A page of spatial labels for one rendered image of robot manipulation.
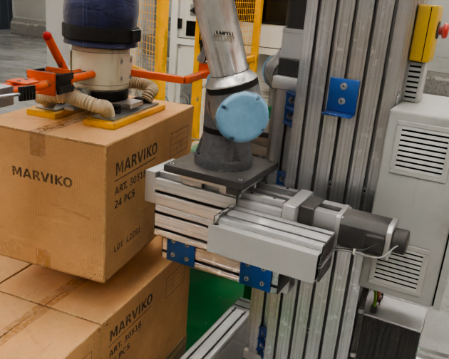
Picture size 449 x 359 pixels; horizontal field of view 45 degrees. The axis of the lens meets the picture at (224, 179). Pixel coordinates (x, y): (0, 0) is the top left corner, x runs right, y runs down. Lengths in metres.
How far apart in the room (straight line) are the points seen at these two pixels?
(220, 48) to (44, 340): 0.90
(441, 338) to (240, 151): 1.75
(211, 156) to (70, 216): 0.43
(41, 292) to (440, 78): 9.32
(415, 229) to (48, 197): 0.96
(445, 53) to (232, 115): 9.51
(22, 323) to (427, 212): 1.11
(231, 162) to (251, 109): 0.21
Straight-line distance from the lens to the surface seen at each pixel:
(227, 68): 1.16
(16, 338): 1.59
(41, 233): 1.60
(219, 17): 1.14
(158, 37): 2.88
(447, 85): 10.46
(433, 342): 2.78
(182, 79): 1.63
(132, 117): 1.62
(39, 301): 1.73
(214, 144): 1.32
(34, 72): 1.48
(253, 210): 1.32
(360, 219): 1.28
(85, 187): 1.46
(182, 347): 2.27
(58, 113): 1.64
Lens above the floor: 1.45
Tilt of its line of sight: 19 degrees down
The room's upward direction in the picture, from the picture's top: 5 degrees clockwise
